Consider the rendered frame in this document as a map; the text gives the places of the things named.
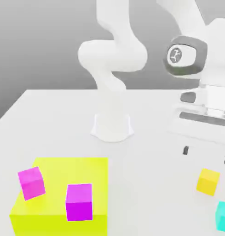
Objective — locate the small pink cube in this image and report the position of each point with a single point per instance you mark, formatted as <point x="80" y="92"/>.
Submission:
<point x="32" y="184"/>

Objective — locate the large yellow box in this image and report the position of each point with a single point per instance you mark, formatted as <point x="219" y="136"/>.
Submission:
<point x="68" y="169"/>

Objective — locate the small magenta cube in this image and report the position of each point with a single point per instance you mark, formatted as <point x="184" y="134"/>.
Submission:
<point x="79" y="204"/>

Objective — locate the small cyan cube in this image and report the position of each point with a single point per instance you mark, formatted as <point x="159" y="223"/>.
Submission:
<point x="224" y="217"/>

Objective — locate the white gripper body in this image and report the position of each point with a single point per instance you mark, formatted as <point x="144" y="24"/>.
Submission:
<point x="195" y="127"/>

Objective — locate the small yellow cube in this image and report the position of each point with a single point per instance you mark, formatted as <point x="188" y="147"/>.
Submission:
<point x="208" y="182"/>

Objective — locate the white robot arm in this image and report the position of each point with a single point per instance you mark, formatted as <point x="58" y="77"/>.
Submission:
<point x="112" y="55"/>

